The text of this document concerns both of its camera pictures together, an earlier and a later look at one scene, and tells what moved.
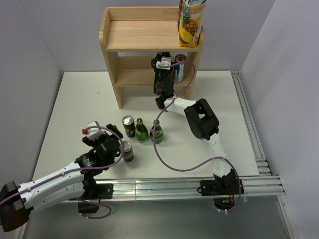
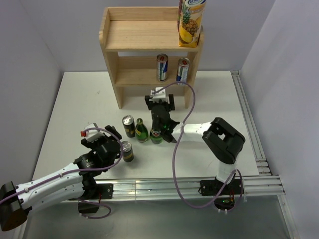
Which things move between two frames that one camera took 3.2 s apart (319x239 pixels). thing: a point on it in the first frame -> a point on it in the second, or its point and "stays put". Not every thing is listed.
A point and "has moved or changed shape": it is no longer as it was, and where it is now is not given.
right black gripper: x=153 y=62 -> x=172 y=102
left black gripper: x=92 y=142 stays put
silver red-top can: x=179 y=69 has moved or changed shape
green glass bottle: x=141 y=131 stays put
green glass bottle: x=158 y=134 stays put
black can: x=128 y=152 stays put
